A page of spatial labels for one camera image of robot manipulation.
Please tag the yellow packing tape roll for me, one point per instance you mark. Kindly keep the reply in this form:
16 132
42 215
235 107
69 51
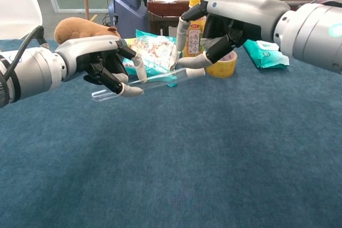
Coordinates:
221 69

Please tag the yellow-capped tea bottle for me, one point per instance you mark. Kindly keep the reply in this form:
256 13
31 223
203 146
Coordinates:
193 38

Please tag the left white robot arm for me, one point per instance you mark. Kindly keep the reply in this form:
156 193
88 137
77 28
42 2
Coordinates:
29 73

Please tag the blue table mat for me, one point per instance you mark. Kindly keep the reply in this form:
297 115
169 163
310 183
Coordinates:
187 158

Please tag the clear glass test tube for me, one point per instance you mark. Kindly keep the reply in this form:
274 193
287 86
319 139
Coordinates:
163 78

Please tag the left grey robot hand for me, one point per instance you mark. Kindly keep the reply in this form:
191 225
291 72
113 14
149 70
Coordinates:
88 49

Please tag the teal snack bag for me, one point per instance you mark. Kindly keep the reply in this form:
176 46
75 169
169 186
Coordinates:
157 51

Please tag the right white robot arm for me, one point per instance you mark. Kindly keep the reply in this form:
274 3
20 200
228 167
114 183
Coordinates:
310 30

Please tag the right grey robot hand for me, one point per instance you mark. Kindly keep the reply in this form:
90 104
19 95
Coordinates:
240 6

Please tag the brown capybara plush toy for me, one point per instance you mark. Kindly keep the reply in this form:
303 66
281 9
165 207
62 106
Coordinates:
77 27

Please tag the blue-grey machine pedestal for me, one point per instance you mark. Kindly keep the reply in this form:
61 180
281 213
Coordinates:
128 11

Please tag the brown mahjong table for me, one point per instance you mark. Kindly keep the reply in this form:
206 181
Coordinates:
165 9

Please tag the white plastic chair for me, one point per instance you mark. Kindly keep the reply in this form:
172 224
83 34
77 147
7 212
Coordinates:
16 3

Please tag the green wet wipes pack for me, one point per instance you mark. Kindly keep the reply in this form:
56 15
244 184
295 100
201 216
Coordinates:
267 57

